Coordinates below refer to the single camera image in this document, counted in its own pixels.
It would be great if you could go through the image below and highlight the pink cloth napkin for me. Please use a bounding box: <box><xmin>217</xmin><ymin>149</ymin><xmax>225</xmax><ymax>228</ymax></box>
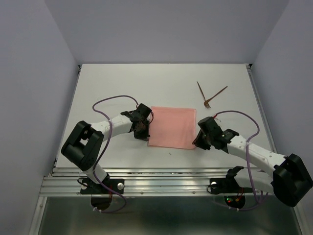
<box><xmin>148</xmin><ymin>106</ymin><xmax>196</xmax><ymax>149</ymax></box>

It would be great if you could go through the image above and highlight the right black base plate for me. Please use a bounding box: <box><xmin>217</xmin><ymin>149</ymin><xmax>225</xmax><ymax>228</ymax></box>
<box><xmin>207</xmin><ymin>177</ymin><xmax>243</xmax><ymax>195</ymax></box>

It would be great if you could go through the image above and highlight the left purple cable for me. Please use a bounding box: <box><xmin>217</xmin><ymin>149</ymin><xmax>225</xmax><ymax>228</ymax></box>
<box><xmin>92</xmin><ymin>94</ymin><xmax>140</xmax><ymax>213</ymax></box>

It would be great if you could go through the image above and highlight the brown wooden fork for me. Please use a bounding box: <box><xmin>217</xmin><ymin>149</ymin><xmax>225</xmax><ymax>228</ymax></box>
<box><xmin>203</xmin><ymin>86</ymin><xmax>228</xmax><ymax>109</ymax></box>

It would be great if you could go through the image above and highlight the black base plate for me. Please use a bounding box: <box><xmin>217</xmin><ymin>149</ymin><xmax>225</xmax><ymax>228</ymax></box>
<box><xmin>77</xmin><ymin>177</ymin><xmax>125</xmax><ymax>195</ymax></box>
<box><xmin>207</xmin><ymin>177</ymin><xmax>243</xmax><ymax>195</ymax></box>

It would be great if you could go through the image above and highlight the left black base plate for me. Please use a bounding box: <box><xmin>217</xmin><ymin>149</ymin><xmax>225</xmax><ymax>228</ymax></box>
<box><xmin>77</xmin><ymin>177</ymin><xmax>125</xmax><ymax>195</ymax></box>

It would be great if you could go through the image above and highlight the aluminium rail frame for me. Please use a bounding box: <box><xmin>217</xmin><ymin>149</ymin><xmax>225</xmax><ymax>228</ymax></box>
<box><xmin>30</xmin><ymin>64</ymin><xmax>310</xmax><ymax>235</ymax></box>

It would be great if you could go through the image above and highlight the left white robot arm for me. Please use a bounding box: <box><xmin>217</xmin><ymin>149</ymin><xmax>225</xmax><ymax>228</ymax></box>
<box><xmin>61</xmin><ymin>104</ymin><xmax>153</xmax><ymax>195</ymax></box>

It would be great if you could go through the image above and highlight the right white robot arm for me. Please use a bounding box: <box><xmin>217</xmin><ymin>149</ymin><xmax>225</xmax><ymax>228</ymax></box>
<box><xmin>193</xmin><ymin>117</ymin><xmax>313</xmax><ymax>207</ymax></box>

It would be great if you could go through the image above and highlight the brown wooden knife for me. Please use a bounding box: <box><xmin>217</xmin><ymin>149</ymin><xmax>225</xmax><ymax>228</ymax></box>
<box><xmin>197</xmin><ymin>81</ymin><xmax>206</xmax><ymax>101</ymax></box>

